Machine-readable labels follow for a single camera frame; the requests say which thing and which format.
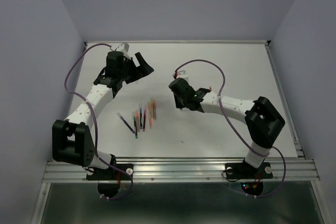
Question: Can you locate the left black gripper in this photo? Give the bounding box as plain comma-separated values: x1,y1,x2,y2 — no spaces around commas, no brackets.
119,52,154,84

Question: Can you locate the yellow highlighter pen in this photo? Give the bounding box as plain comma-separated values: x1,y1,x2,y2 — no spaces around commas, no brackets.
150,99,156,120

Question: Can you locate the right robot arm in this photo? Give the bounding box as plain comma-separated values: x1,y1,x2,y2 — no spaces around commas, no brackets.
169,78,285,177

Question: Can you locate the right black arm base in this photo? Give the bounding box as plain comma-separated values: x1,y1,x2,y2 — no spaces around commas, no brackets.
222,161,274,197

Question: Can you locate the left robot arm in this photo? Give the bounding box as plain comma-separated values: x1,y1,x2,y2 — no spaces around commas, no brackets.
52,51,154,179

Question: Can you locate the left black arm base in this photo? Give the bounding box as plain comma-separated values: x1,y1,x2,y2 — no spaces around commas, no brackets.
84,164,134,201

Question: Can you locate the dark blue pen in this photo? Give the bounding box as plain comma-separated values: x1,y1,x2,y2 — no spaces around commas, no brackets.
117,113,135,134

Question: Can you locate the pink purple pen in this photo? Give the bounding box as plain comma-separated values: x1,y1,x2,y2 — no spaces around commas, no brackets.
142,106,147,132

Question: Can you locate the green orange pen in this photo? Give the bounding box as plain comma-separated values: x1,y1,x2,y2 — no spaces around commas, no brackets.
133,112,138,138

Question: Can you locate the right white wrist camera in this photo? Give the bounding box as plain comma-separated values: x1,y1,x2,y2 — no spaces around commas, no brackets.
173,70,189,82

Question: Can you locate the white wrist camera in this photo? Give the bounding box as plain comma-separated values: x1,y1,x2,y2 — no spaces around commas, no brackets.
110,42,130,59
173,70,189,82

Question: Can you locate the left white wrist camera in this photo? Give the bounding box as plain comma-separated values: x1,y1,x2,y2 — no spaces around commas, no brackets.
110,42,130,59

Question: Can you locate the aluminium right side rail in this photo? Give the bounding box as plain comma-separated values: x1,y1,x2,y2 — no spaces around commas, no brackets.
265,40,306,159

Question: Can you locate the aluminium rail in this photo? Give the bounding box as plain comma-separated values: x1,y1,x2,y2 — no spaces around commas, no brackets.
265,40,306,159
43,157,320,184

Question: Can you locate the aluminium front rail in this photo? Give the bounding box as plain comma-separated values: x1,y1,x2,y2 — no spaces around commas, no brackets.
43,157,320,184

